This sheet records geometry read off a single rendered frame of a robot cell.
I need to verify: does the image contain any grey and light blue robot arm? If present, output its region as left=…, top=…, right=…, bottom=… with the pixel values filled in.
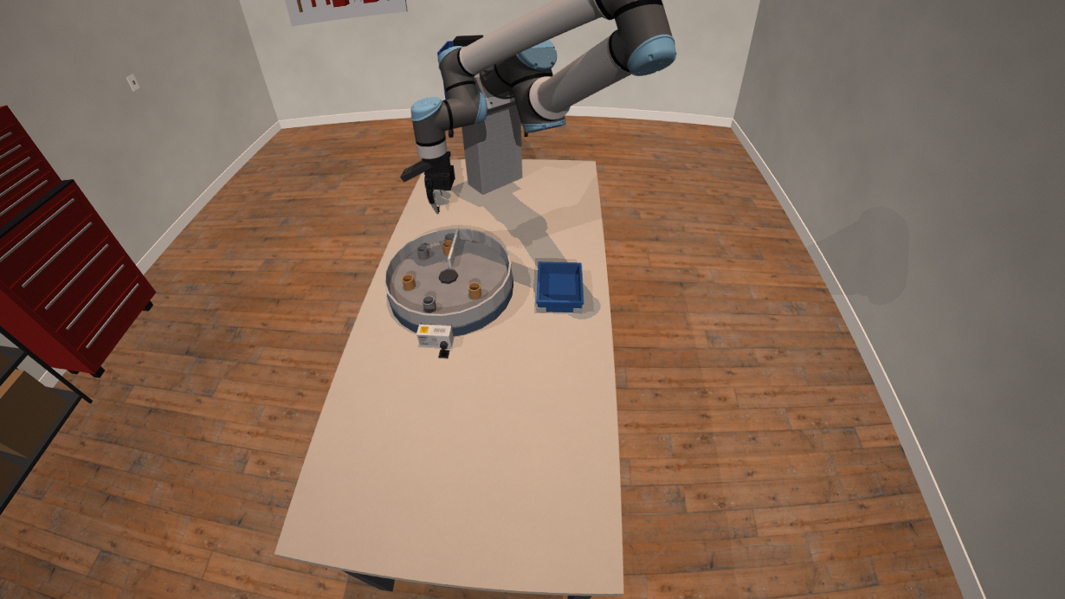
left=410, top=0, right=676, bottom=159

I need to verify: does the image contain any blue plastic crate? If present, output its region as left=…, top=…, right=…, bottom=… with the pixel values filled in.
left=536, top=261, right=584, bottom=313

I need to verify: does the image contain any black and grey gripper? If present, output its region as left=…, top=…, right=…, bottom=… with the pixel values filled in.
left=422, top=151, right=455, bottom=215

